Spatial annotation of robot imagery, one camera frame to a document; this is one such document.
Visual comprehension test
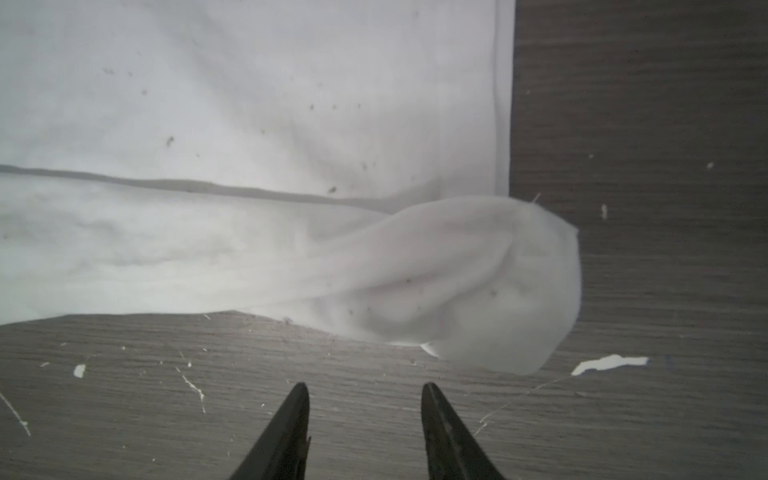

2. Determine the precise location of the white paper scrap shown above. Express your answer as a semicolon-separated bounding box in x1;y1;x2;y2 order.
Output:
570;354;650;377

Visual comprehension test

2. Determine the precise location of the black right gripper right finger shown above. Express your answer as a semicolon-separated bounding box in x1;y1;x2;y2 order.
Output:
421;382;505;480

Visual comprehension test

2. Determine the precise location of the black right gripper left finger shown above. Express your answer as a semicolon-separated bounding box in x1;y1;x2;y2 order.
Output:
229;382;311;480

